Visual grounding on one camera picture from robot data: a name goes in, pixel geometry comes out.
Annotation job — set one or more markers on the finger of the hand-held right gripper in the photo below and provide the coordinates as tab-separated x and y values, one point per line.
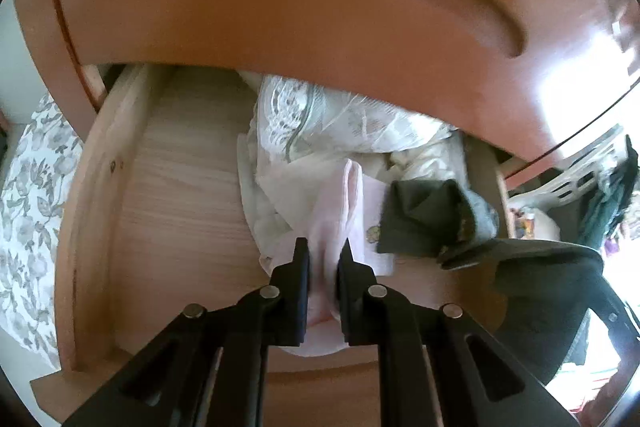
614	314

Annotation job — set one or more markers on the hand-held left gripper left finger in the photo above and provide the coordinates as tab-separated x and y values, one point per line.
295	297

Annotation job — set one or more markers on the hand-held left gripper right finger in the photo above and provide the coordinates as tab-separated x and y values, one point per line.
350	302

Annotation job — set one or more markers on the dark cloth garment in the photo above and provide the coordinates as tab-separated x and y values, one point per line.
540	297

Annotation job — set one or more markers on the light pink underwear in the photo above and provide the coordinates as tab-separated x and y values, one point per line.
325	227

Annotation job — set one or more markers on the pale lace underwear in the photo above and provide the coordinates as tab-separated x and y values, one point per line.
325	122

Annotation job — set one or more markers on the dark green clothing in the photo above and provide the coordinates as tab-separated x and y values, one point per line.
615	197

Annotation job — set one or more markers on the colourful packet pile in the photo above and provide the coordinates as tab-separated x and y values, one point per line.
522	222

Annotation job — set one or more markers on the white laundry basket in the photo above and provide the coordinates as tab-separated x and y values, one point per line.
575	167

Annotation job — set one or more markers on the grey floral bedsheet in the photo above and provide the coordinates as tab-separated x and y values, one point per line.
30	207

